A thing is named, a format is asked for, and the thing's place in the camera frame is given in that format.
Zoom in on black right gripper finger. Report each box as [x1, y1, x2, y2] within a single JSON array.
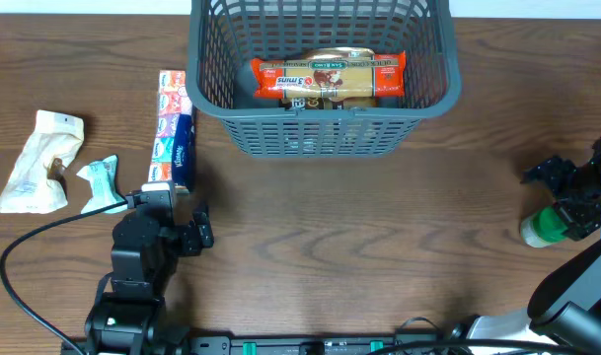
[[521, 155, 576, 195], [554, 201, 601, 241]]

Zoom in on small teal packet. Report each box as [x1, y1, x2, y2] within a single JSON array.
[[77, 155, 127, 214]]

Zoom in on Kleenex pocket tissue multipack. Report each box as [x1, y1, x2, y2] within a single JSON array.
[[148, 70, 194, 193]]

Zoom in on beige paper pouch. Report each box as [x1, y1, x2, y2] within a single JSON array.
[[0, 109, 84, 214]]

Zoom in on orange San Remo spaghetti pack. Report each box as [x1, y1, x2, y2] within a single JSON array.
[[251, 52, 407, 99]]

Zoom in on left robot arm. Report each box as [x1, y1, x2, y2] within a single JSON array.
[[85, 203, 214, 354]]

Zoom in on grey plastic lattice basket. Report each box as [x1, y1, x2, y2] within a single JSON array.
[[187, 0, 461, 157]]

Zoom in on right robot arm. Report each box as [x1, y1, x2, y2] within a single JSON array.
[[461, 148, 601, 354]]

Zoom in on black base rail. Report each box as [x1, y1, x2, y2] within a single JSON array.
[[60, 332, 472, 355]]

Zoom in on green capped small bottle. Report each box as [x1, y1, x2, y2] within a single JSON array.
[[519, 206, 567, 249]]

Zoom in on Nescafe Gold coffee bag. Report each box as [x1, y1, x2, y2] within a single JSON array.
[[278, 47, 377, 110]]

